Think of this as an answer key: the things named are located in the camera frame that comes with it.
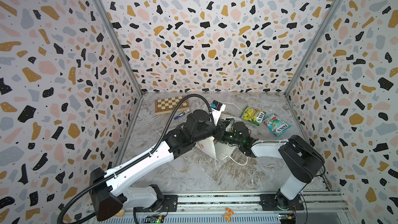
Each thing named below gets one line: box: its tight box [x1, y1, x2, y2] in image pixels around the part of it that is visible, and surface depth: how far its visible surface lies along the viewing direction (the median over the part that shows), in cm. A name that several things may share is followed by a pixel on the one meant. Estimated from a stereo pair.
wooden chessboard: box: [154, 95, 191, 116], surface depth 112 cm
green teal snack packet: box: [262, 113, 292, 137], surface depth 102 cm
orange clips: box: [222, 207, 235, 223], surface depth 72 cm
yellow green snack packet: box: [239, 105, 267, 126], surface depth 108 cm
